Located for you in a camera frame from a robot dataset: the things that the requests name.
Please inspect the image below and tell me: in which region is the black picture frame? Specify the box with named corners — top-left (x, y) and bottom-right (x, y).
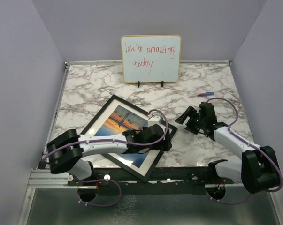
top-left (79, 95), bottom-right (177, 181)

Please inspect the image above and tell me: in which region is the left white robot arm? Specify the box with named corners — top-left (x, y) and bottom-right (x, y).
top-left (43, 124), bottom-right (172, 185)

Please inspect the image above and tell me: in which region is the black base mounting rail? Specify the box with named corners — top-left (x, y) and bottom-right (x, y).
top-left (68, 164), bottom-right (236, 195)

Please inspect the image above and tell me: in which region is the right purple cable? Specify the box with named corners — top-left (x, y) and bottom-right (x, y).
top-left (204, 97), bottom-right (283, 205)

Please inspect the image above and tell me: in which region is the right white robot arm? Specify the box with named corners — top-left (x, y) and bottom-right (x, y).
top-left (175, 102), bottom-right (283, 194)

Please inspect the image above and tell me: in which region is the yellow-framed whiteboard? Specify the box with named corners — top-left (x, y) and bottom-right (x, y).
top-left (121, 35), bottom-right (182, 84)

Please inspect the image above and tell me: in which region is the sunset fishing photo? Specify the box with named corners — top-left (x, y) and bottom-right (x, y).
top-left (88, 105), bottom-right (147, 171)

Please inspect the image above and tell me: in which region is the black whiteboard stand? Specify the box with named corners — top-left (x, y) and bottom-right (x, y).
top-left (137, 81), bottom-right (165, 88)

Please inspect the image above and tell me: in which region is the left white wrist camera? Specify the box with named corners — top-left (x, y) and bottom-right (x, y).
top-left (147, 114), bottom-right (162, 127)

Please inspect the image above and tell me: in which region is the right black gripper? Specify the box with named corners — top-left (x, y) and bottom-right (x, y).
top-left (175, 105), bottom-right (206, 135)

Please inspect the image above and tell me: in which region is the aluminium table edge rail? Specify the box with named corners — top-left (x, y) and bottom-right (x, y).
top-left (27, 62), bottom-right (71, 189)

